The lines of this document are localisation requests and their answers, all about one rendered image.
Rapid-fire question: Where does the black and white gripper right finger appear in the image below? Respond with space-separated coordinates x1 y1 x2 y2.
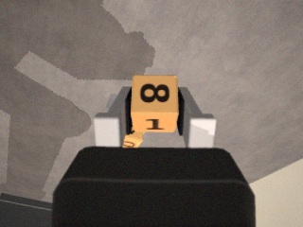
176 87 216 148

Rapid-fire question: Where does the orange number cube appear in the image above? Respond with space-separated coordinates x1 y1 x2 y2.
131 75 179 132
123 124 143 147

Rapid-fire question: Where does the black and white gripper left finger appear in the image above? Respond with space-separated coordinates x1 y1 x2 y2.
94 86 133 147

